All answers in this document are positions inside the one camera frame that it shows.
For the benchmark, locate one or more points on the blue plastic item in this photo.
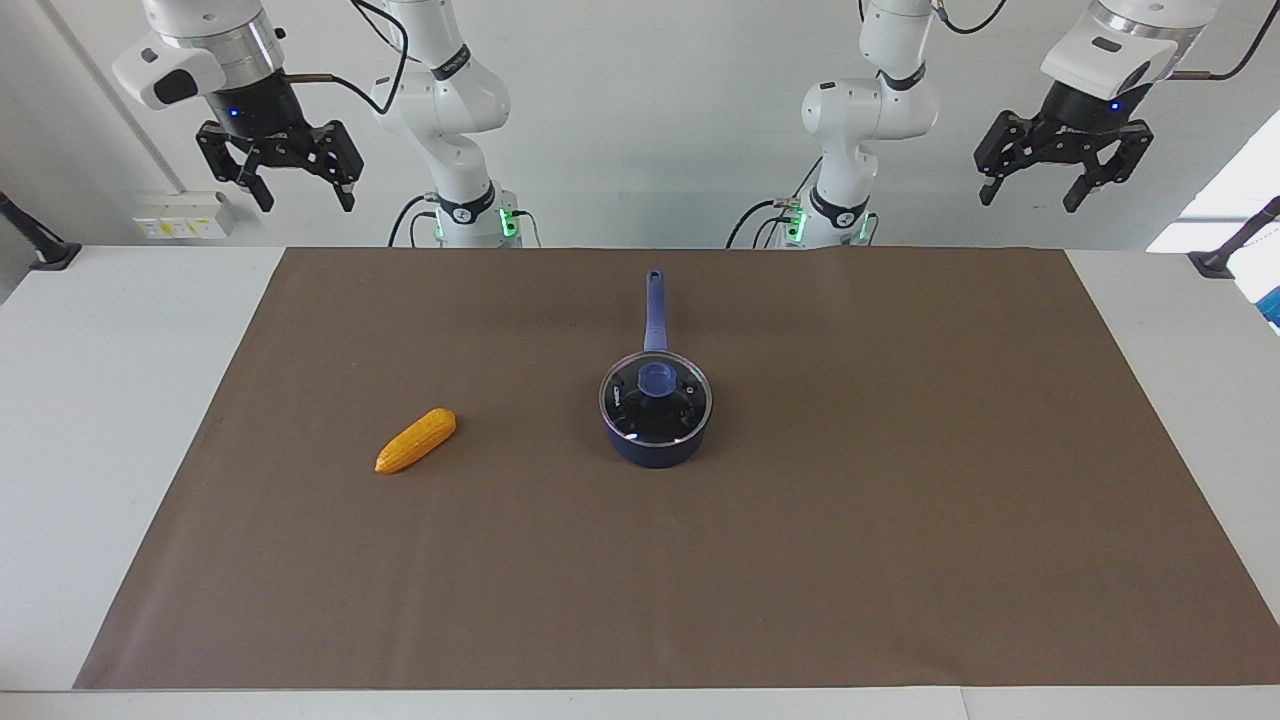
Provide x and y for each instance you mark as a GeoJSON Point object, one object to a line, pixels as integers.
{"type": "Point", "coordinates": [1272, 308]}

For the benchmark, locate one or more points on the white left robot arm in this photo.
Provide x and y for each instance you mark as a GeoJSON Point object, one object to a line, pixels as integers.
{"type": "Point", "coordinates": [850, 120]}

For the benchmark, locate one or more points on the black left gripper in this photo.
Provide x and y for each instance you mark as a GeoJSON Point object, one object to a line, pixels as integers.
{"type": "Point", "coordinates": [1085, 112]}

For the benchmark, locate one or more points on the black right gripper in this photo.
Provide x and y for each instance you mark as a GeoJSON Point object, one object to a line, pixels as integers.
{"type": "Point", "coordinates": [260, 115]}

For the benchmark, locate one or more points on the glass lid with blue knob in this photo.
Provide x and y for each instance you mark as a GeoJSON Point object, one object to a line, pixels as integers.
{"type": "Point", "coordinates": [655, 380]}

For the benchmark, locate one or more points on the yellow corn cob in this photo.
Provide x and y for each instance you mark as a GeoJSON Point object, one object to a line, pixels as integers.
{"type": "Point", "coordinates": [415, 441]}

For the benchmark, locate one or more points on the white wall socket box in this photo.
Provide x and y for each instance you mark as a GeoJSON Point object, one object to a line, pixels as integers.
{"type": "Point", "coordinates": [185, 222]}

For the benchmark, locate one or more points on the black camera stand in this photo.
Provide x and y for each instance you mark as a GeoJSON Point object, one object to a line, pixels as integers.
{"type": "Point", "coordinates": [50, 252]}
{"type": "Point", "coordinates": [1215, 263]}

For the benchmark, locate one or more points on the brown table mat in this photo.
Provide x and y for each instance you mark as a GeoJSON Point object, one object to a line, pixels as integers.
{"type": "Point", "coordinates": [850, 560]}

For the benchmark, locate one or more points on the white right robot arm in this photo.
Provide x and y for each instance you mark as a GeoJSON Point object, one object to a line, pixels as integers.
{"type": "Point", "coordinates": [450, 110]}

